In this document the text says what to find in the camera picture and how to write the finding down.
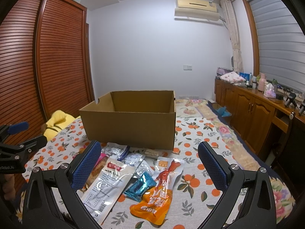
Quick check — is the white red-label snack pouch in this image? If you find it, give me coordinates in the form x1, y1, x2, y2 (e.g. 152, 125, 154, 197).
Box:
81, 158, 136, 224

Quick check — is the pink brown snack packet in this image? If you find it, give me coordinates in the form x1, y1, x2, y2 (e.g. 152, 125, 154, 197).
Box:
81, 153, 109, 193

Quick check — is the silver blue snack pouch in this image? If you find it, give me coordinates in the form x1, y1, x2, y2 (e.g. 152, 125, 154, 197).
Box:
101, 142, 130, 161

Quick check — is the blue foil snack packet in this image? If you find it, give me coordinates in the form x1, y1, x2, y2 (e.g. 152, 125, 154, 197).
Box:
124, 172, 157, 202

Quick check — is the silver orange-stripe snack pouch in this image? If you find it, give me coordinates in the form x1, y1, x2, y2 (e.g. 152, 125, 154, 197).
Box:
122, 152, 155, 178

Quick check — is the orange chicken-feet snack pouch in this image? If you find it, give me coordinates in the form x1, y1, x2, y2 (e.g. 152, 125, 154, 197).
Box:
130, 157, 185, 225

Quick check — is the small white cake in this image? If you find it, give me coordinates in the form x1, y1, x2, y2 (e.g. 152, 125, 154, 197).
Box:
144, 149, 169, 159

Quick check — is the floral quilt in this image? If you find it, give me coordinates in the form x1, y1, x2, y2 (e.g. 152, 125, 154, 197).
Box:
176, 99, 295, 223

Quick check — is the yellow plush toy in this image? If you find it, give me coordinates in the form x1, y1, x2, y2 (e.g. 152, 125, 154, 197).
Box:
41, 110, 75, 141

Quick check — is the orange print bed sheet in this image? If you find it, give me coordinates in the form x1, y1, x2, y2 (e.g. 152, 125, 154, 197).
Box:
22, 117, 239, 228

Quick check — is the wooden louvered wardrobe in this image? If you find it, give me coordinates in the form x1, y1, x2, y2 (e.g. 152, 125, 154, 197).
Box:
1, 0, 94, 144

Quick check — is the wooden sideboard cabinet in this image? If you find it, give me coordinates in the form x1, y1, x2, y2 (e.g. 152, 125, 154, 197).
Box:
214, 78, 304, 159

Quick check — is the brown cardboard box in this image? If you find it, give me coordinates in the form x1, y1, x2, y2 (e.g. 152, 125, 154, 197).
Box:
79, 90, 176, 150

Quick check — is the pink thermos bottle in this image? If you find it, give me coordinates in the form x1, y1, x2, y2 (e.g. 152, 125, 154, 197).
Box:
258, 73, 266, 92

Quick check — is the folded floral cloth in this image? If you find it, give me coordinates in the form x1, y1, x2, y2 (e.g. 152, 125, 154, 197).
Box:
220, 71, 246, 84

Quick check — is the grey window blind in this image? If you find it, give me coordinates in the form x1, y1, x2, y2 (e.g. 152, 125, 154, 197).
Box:
246, 0, 304, 92

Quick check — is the beige curtain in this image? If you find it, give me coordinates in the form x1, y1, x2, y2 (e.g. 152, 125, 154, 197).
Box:
220, 0, 243, 73

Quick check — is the white wall switch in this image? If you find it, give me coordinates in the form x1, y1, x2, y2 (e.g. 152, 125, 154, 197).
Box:
184, 65, 192, 71

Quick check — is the wall air conditioner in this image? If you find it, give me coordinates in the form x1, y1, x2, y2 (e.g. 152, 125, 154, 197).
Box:
174, 0, 220, 21

